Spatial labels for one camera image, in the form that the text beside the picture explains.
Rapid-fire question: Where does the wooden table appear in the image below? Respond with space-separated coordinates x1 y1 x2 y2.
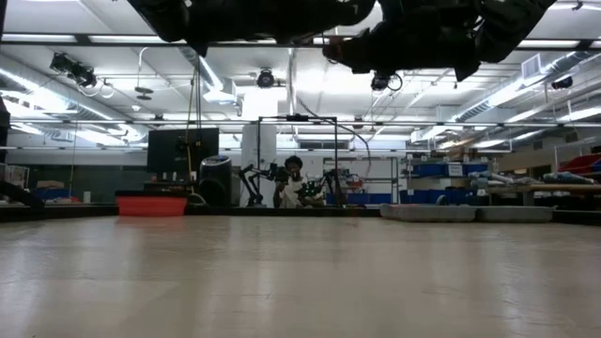
487 183 601 207

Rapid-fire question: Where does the blue storage bin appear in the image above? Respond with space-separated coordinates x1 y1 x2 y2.
412 161 489 178

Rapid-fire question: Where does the background black frame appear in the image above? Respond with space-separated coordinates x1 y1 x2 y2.
256 115 339 207

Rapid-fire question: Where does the red plastic bin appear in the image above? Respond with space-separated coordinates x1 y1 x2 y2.
116 190 189 217

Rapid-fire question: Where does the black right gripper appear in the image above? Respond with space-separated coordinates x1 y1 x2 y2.
323 0 485 83

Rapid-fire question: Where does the hanging black cable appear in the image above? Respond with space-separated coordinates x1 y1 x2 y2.
185 54 204 194

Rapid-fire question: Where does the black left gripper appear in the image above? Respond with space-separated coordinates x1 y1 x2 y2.
187 0 377 57

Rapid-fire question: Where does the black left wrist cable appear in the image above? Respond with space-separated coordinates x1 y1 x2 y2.
296 97 373 177

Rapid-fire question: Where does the person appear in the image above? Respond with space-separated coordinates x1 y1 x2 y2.
274 155 326 209

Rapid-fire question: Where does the black monitor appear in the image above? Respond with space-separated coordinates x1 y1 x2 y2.
146 127 221 174

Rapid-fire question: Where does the red storage bin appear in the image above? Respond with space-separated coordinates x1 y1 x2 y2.
558 153 601 175

